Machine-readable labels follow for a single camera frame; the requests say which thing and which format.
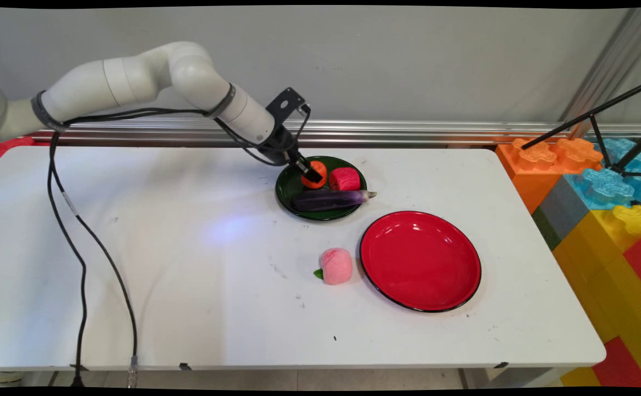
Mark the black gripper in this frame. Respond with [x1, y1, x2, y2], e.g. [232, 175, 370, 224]
[256, 125, 324, 184]

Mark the orange toy fruit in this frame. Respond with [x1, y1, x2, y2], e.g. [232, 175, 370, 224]
[300, 161, 328, 190]

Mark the dark green plate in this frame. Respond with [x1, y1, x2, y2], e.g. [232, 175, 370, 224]
[275, 156, 368, 222]

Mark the purple toy eggplant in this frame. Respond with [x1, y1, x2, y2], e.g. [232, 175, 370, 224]
[291, 190, 378, 213]

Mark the red toy apple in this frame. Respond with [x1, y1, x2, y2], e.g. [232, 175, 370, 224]
[329, 167, 361, 192]

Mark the pink toy peach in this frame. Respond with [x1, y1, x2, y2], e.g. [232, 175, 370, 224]
[314, 247, 354, 285]

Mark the red plate black rim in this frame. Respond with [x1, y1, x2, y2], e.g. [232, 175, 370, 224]
[359, 211, 483, 314]

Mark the orange giant building block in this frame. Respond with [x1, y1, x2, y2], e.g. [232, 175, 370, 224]
[495, 137, 605, 215]

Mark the grey giant building block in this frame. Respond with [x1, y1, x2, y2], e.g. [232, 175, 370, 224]
[532, 176, 591, 251]

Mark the black tripod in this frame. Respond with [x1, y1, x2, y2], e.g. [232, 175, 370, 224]
[521, 78, 641, 178]

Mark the blue giant building block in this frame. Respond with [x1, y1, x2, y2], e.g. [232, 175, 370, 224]
[564, 137, 641, 212]

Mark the red cloth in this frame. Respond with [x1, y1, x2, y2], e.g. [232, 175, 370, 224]
[0, 136, 36, 172]

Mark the yellow giant building block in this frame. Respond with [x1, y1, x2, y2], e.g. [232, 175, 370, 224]
[551, 205, 641, 387]

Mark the aluminium rail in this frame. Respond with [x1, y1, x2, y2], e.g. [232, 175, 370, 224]
[29, 118, 641, 148]

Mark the black cable silver connector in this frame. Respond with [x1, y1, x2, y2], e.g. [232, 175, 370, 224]
[48, 108, 227, 388]

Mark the thick black cable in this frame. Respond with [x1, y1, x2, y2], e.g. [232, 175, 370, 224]
[46, 104, 311, 387]

